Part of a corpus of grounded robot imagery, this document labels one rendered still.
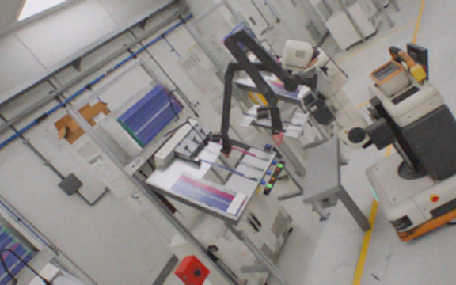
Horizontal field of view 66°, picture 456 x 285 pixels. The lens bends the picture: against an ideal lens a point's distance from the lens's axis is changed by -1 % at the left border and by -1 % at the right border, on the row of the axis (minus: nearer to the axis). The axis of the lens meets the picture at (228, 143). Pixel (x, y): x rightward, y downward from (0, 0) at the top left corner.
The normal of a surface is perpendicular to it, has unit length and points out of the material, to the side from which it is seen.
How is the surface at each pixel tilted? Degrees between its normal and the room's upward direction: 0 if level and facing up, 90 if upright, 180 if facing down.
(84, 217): 90
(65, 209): 90
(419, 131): 90
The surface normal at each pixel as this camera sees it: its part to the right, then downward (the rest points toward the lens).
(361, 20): -0.44, 0.59
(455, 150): -0.11, 0.40
